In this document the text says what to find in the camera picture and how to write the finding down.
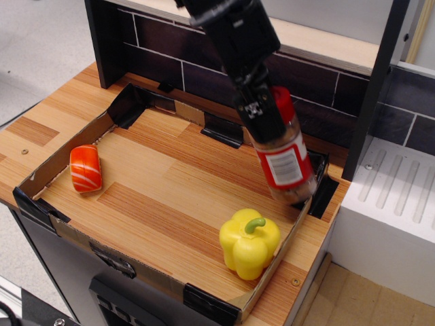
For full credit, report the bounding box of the black shelf post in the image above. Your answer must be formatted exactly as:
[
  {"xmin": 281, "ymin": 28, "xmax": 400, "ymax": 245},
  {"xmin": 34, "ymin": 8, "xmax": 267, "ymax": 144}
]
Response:
[
  {"xmin": 84, "ymin": 0, "xmax": 128, "ymax": 89},
  {"xmin": 342, "ymin": 1, "xmax": 410, "ymax": 181}
]

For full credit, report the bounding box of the black left shelf post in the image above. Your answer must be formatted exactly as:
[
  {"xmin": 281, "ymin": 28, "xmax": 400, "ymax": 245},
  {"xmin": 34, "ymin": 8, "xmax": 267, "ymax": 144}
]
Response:
[{"xmin": 84, "ymin": 0, "xmax": 128, "ymax": 89}]

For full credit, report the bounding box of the yellow toy bell pepper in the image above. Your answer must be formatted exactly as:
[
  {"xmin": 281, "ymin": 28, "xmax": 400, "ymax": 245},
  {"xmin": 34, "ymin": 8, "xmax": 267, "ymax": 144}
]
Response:
[{"xmin": 219, "ymin": 209, "xmax": 281, "ymax": 280}]

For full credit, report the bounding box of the taped cardboard fence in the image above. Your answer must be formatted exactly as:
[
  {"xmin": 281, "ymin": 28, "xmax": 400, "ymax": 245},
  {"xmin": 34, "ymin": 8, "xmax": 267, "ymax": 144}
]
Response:
[{"xmin": 14, "ymin": 84, "xmax": 328, "ymax": 325}]

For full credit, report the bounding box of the black oven control panel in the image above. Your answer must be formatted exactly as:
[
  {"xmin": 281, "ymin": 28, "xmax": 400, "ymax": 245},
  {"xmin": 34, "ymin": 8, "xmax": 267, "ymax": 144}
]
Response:
[{"xmin": 89, "ymin": 278, "xmax": 159, "ymax": 325}]

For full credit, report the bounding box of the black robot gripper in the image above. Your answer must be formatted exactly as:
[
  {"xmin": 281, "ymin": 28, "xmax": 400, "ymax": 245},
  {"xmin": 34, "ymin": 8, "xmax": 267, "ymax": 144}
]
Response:
[{"xmin": 176, "ymin": 0, "xmax": 286, "ymax": 142}]

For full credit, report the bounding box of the red-capped basil spice bottle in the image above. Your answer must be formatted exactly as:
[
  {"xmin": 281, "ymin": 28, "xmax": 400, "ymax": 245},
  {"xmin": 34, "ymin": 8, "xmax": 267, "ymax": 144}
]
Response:
[{"xmin": 252, "ymin": 86, "xmax": 317, "ymax": 204}]

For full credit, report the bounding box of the black right shelf post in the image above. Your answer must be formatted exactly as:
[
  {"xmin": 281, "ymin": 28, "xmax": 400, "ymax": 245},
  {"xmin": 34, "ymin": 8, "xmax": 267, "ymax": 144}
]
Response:
[{"xmin": 342, "ymin": 1, "xmax": 410, "ymax": 181}]

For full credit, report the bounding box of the dark cabinet front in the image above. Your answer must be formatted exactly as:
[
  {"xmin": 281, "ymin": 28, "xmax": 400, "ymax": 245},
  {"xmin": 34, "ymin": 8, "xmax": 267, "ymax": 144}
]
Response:
[{"xmin": 12, "ymin": 210, "xmax": 201, "ymax": 325}]

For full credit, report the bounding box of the white drainboard sink unit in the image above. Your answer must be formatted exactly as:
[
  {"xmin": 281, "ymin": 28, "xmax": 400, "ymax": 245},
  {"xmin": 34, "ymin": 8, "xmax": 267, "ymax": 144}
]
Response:
[{"xmin": 328, "ymin": 60, "xmax": 435, "ymax": 307}]

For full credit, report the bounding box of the light wooden shelf board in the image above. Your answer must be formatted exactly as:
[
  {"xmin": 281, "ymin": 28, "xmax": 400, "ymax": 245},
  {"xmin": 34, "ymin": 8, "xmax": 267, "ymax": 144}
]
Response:
[{"xmin": 113, "ymin": 1, "xmax": 379, "ymax": 76}]

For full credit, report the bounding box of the orange salmon sushi toy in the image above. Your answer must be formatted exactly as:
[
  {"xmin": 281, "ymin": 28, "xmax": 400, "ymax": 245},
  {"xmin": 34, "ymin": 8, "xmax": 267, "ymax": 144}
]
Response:
[{"xmin": 69, "ymin": 145, "xmax": 103, "ymax": 193}]

